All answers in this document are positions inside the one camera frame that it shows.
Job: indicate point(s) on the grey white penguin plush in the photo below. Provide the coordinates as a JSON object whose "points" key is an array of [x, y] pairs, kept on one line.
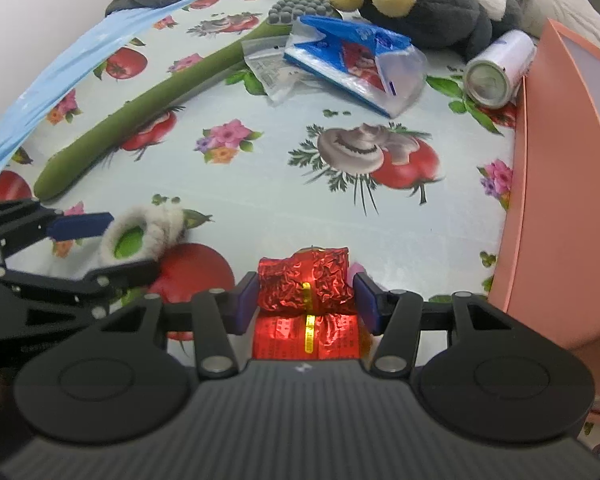
{"points": [[430, 10]]}

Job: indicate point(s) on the orange cardboard box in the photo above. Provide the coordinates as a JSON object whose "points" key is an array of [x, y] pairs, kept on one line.
{"points": [[565, 185]]}

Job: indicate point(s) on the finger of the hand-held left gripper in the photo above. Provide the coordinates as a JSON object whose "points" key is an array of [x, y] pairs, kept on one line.
{"points": [[80, 226], [125, 274]]}

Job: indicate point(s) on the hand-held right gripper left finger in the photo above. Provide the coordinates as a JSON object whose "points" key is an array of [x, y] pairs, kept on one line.
{"points": [[246, 305]]}

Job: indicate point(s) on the green plush stick grey head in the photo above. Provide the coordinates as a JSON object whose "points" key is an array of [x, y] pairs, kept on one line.
{"points": [[145, 105]]}

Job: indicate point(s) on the clear plastic bag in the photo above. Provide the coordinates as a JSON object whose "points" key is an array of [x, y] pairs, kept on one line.
{"points": [[270, 72]]}

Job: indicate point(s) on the blue plastic packet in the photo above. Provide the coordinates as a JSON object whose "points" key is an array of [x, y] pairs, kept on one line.
{"points": [[340, 55]]}

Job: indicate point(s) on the white lint roller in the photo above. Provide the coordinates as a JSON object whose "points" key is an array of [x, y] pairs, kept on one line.
{"points": [[500, 65]]}

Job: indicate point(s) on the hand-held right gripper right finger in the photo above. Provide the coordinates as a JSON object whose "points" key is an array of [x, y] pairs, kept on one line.
{"points": [[365, 305]]}

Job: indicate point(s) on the red foil packet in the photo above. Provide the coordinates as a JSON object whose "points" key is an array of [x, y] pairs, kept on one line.
{"points": [[300, 280]]}

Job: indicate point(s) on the fruit print bed sheet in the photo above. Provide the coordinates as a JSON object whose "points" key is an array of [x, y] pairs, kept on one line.
{"points": [[280, 175]]}

